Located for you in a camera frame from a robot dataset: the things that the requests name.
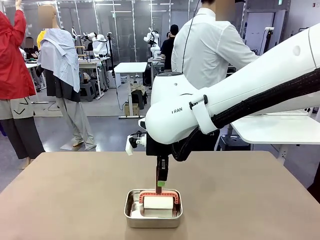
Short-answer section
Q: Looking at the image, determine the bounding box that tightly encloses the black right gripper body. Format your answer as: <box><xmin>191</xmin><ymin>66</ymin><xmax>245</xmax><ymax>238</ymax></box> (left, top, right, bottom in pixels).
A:
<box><xmin>145</xmin><ymin>136</ymin><xmax>174</xmax><ymax>159</ymax></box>

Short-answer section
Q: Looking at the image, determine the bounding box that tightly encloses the red handled lint roller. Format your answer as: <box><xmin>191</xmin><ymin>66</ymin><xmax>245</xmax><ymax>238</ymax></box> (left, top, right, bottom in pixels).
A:
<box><xmin>138</xmin><ymin>174</ymin><xmax>182</xmax><ymax>218</ymax></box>

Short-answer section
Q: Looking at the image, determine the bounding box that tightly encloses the cardboard box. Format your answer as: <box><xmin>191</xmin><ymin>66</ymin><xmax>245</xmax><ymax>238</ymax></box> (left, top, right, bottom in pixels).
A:
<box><xmin>123</xmin><ymin>102</ymin><xmax>140</xmax><ymax>117</ymax></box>

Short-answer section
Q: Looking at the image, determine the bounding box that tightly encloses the rectangular metal tin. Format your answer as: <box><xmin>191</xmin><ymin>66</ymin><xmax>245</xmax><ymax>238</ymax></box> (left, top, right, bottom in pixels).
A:
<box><xmin>123</xmin><ymin>188</ymin><xmax>184</xmax><ymax>229</ymax></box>

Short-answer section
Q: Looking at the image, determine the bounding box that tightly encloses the black stool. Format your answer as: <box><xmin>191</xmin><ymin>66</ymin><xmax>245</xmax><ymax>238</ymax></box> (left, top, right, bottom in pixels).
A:
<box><xmin>130</xmin><ymin>89</ymin><xmax>149</xmax><ymax>111</ymax></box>

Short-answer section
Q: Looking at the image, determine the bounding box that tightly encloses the white standing desk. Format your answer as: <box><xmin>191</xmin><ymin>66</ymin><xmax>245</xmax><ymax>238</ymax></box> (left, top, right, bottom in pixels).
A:
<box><xmin>113</xmin><ymin>61</ymin><xmax>149</xmax><ymax>119</ymax></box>

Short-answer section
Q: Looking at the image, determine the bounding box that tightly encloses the grey plastic stool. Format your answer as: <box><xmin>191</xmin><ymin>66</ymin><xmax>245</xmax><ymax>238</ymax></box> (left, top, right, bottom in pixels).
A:
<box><xmin>79</xmin><ymin>81</ymin><xmax>98</xmax><ymax>102</ymax></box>

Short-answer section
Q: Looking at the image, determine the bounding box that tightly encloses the standing person in black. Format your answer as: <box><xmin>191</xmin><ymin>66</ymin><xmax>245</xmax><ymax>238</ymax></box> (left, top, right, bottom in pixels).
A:
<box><xmin>159</xmin><ymin>24</ymin><xmax>180</xmax><ymax>74</ymax></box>

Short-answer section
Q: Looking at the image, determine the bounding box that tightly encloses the white wood background desk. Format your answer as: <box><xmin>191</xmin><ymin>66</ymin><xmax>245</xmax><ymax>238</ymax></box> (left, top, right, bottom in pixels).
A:
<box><xmin>78</xmin><ymin>58</ymin><xmax>105</xmax><ymax>100</ymax></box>

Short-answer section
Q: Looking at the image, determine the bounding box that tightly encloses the person in white shirt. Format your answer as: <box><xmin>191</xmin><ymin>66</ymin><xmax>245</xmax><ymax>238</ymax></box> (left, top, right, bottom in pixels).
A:
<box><xmin>170</xmin><ymin>0</ymin><xmax>261</xmax><ymax>151</ymax></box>

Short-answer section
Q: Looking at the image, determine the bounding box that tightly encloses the white side table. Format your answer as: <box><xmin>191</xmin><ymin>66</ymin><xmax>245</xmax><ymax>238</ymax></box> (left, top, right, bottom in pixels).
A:
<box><xmin>229</xmin><ymin>109</ymin><xmax>320</xmax><ymax>165</ymax></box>

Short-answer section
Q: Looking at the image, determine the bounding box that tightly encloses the mannequin in striped shirt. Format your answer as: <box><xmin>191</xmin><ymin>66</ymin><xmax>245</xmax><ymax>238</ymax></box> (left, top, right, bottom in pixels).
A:
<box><xmin>36</xmin><ymin>4</ymin><xmax>98</xmax><ymax>151</ymax></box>

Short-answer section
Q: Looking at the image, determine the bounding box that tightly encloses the grey blue door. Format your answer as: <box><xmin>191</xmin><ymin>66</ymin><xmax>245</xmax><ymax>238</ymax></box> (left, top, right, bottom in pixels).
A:
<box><xmin>245</xmin><ymin>9</ymin><xmax>286</xmax><ymax>56</ymax></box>

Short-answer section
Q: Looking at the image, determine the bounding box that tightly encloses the black tripod stand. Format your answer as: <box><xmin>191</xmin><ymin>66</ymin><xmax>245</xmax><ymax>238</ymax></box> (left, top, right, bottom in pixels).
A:
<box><xmin>259</xmin><ymin>26</ymin><xmax>275</xmax><ymax>55</ymax></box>

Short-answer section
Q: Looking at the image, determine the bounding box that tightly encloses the seated person in black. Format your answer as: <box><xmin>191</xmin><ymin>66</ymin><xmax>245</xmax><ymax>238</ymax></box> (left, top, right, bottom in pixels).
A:
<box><xmin>23</xmin><ymin>36</ymin><xmax>41</xmax><ymax>60</ymax></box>

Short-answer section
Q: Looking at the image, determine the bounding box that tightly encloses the yellow garment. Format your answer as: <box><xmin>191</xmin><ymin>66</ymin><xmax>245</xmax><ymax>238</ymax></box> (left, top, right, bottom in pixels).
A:
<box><xmin>36</xmin><ymin>30</ymin><xmax>47</xmax><ymax>51</ymax></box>

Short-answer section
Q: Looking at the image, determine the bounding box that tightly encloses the mannequin in red jacket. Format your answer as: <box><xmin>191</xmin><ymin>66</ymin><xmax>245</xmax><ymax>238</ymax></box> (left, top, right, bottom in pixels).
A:
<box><xmin>0</xmin><ymin>0</ymin><xmax>47</xmax><ymax>171</ymax></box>

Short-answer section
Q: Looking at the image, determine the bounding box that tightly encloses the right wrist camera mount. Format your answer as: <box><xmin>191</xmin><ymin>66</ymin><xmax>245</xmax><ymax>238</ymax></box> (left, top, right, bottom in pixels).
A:
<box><xmin>124</xmin><ymin>133</ymin><xmax>147</xmax><ymax>157</ymax></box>

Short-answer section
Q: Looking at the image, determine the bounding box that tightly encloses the black braided cable sleeve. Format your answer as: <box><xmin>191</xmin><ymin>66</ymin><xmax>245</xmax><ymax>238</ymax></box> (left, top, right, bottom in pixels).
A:
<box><xmin>171</xmin><ymin>68</ymin><xmax>320</xmax><ymax>162</ymax></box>

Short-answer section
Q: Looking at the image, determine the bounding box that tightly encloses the black headset cable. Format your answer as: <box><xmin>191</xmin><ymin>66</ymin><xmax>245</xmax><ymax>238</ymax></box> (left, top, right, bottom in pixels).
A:
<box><xmin>181</xmin><ymin>0</ymin><xmax>201</xmax><ymax>75</ymax></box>

